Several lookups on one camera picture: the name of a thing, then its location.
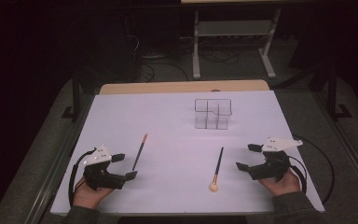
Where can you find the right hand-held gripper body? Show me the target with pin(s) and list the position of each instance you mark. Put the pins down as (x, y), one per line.
(272, 166)

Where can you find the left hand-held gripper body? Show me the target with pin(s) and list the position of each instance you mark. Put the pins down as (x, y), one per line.
(101, 177)

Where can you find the thin black makeup brush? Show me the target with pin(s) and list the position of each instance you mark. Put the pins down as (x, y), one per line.
(139, 154)

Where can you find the fluffy-headed black makeup brush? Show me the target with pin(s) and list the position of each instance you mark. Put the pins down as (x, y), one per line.
(217, 168)

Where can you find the clear acrylic organizer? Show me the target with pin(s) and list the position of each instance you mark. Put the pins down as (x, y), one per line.
(213, 113)

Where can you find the person's left hand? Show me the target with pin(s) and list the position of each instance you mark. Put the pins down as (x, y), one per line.
(88, 196)

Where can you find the person's right hand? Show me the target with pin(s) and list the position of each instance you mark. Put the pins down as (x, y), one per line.
(284, 185)

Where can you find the black metal stand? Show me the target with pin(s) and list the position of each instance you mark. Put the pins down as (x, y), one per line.
(76, 93)
(333, 93)

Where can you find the wooden table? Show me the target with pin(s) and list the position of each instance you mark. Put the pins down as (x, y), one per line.
(167, 87)

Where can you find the grey metal desk frame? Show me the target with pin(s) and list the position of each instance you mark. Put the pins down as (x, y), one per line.
(233, 28)

